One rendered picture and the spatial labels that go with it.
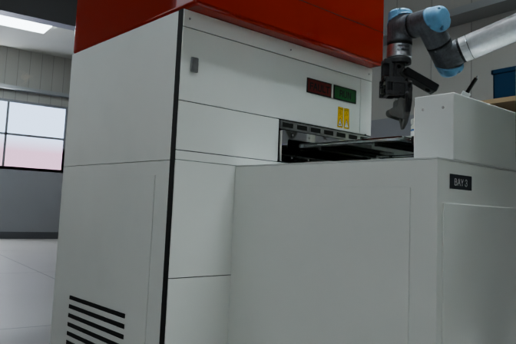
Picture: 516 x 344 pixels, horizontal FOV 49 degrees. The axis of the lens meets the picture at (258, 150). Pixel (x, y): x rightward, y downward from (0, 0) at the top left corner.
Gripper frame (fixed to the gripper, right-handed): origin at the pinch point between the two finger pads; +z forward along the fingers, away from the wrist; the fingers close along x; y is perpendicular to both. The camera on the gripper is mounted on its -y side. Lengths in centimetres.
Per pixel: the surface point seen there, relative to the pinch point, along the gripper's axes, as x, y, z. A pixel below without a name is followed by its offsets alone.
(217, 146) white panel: 11, 56, 10
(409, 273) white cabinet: 52, 17, 39
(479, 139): 46.4, -0.6, 9.9
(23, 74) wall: -845, 402, -193
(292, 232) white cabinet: 26, 37, 32
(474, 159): 48, 1, 14
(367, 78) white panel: -28.5, 4.1, -20.7
